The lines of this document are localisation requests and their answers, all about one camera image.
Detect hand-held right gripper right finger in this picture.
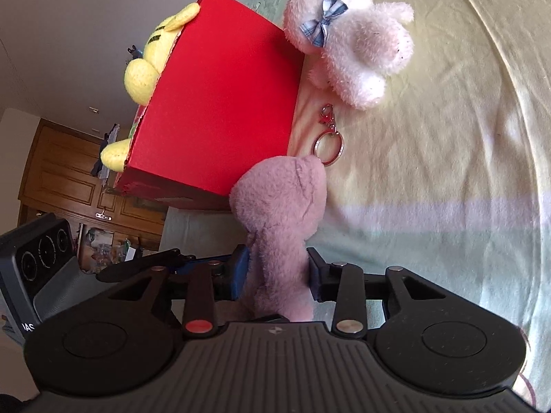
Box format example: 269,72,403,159
306,247,448,337

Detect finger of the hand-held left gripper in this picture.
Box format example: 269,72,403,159
95,248,227,284

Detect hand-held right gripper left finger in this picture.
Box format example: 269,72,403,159
107,245,251,340

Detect mauve pink plush toy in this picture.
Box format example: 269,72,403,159
228,155,328,323

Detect red cardboard box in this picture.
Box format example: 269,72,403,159
113,0,306,211

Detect yellow tiger plush toy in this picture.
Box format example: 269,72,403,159
100,2,202,170

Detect clear plastic bag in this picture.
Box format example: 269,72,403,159
84,228,115,267

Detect wooden wardrobe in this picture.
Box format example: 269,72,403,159
17,118,168,252

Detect hanging clothes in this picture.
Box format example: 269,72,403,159
90,124,121,179

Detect light green bed sheet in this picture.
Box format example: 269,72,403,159
164,0,551,396

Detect pink plush with plaid bow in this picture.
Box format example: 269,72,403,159
282,0,416,110

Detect key ring with red clasp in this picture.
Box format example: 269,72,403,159
312,103,345,168

